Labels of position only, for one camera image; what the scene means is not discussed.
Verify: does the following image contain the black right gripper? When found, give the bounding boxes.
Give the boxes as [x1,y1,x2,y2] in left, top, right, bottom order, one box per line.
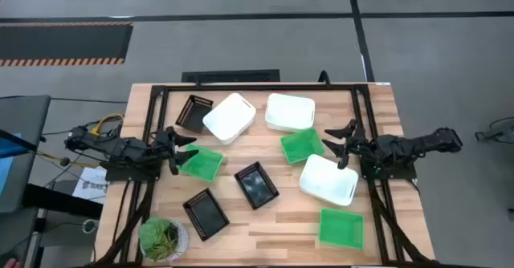
[322,119,373,169]

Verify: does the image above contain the black slotted plastic basket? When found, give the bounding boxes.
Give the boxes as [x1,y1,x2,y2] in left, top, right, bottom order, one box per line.
[175,94,214,134]
[234,161,280,211]
[182,187,230,242]

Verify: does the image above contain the white plastic bin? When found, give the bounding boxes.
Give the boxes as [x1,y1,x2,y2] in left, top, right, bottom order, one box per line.
[202,92,258,146]
[264,92,316,134]
[299,153,360,207]

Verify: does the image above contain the black metal table frame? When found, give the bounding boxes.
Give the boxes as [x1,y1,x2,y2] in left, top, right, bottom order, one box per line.
[94,82,439,267]

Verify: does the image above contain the white printed paper sheet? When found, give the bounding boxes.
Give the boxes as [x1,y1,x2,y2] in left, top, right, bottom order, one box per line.
[71,165,110,205]

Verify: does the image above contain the coiled white cable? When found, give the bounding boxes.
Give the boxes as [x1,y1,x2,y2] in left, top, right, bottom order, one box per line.
[81,218,100,235]

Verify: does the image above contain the blue panel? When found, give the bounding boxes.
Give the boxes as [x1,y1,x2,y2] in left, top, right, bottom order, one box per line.
[0,132,24,197]

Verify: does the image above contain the black floor plate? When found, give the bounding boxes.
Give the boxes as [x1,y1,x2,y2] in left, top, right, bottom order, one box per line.
[181,68,281,85]

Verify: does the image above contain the green plastic basket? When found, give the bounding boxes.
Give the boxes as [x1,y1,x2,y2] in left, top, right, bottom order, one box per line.
[318,207,365,250]
[279,128,326,165]
[177,144,225,183]

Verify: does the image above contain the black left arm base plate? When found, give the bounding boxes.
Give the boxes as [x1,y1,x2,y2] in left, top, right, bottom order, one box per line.
[104,161,162,183]

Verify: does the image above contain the yellow cable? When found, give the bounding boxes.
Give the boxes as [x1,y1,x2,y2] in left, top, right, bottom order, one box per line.
[91,112,125,136]

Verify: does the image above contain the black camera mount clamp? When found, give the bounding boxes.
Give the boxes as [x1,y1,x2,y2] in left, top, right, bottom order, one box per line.
[317,69,332,89]

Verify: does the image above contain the black hazard-striped floor mat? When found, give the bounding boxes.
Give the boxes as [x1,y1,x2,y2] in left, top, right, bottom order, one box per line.
[0,21,135,67]

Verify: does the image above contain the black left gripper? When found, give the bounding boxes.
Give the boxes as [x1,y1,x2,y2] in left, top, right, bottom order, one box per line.
[151,126,200,177]

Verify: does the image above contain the green potted plant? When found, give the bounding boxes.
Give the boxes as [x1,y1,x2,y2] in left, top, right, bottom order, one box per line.
[138,216,190,263]

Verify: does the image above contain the gray desk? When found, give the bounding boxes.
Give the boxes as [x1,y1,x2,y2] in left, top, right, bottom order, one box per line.
[0,95,52,213]

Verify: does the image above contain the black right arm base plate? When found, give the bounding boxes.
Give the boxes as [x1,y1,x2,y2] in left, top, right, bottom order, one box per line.
[360,160,418,181]

